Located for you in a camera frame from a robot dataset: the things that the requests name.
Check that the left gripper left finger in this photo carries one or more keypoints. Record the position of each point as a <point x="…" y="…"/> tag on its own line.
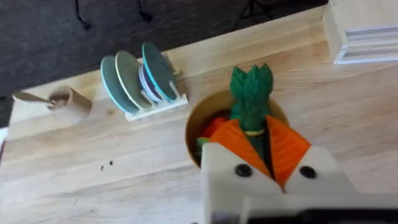
<point x="224" y="174"/>

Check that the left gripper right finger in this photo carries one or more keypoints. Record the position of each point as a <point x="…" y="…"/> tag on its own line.
<point x="292" y="155"/>

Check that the green leafy toy vegetable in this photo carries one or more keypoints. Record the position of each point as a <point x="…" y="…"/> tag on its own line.
<point x="251" y="93"/>

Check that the wooden tub with toys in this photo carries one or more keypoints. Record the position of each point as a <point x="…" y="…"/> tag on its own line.
<point x="202" y="115"/>

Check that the white plate rack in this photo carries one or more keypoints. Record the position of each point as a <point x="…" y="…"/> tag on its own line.
<point x="158" y="109"/>

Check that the small white blue-rimmed plate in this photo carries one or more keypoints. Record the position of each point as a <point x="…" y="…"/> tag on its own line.
<point x="148" y="85"/>

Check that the teal plate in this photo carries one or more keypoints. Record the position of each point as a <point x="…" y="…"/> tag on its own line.
<point x="113" y="84"/>
<point x="158" y="70"/>

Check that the pale cream plate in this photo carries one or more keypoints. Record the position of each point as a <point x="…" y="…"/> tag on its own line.
<point x="129" y="74"/>

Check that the pale cardboard box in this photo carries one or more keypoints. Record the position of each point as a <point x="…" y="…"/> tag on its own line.
<point x="357" y="21"/>

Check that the black tripod legs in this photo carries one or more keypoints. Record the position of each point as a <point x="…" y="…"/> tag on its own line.
<point x="248" y="12"/>

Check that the wooden cup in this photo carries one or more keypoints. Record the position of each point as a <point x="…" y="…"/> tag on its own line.
<point x="74" y="101"/>

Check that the wooden spoon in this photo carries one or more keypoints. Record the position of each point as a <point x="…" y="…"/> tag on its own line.
<point x="29" y="97"/>

